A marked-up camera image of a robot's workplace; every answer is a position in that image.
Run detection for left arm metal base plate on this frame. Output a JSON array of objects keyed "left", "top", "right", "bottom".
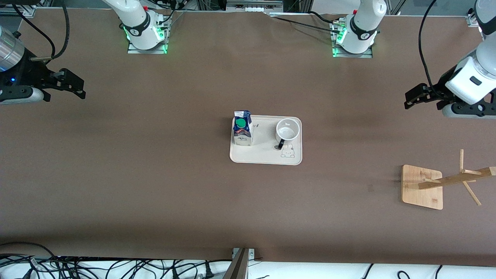
[{"left": 332, "top": 46, "right": 374, "bottom": 59}]

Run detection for small metal corner bracket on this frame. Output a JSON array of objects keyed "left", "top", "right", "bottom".
[{"left": 232, "top": 248, "right": 255, "bottom": 261}]

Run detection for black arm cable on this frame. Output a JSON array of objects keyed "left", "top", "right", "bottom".
[
  {"left": 14, "top": 3, "right": 71, "bottom": 62},
  {"left": 418, "top": 0, "right": 438, "bottom": 91}
]

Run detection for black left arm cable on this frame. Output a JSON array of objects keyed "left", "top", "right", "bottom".
[{"left": 418, "top": 0, "right": 438, "bottom": 91}]

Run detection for tangled black cables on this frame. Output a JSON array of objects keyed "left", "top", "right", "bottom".
[{"left": 0, "top": 242, "right": 233, "bottom": 279}]

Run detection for white smiley face cup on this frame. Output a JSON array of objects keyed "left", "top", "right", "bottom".
[{"left": 274, "top": 118, "right": 301, "bottom": 150}]

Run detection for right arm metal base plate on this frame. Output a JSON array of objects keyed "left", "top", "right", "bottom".
[{"left": 127, "top": 38, "right": 168, "bottom": 54}]

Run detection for cream rabbit print tray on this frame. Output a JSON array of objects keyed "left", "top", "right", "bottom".
[{"left": 230, "top": 115, "right": 302, "bottom": 166}]

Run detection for wooden mug stand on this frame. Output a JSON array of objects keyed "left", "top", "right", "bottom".
[{"left": 401, "top": 149, "right": 496, "bottom": 210}]

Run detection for aluminium profile post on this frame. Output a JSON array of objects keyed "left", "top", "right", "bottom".
[{"left": 223, "top": 248, "right": 249, "bottom": 279}]

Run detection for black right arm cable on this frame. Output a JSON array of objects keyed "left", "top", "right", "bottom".
[{"left": 14, "top": 3, "right": 71, "bottom": 62}]

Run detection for blue white milk carton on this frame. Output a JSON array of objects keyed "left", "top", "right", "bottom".
[{"left": 231, "top": 110, "right": 253, "bottom": 147}]

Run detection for aluminium corner profile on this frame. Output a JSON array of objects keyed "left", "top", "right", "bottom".
[
  {"left": 0, "top": 2, "right": 36, "bottom": 17},
  {"left": 467, "top": 8, "right": 482, "bottom": 28}
]

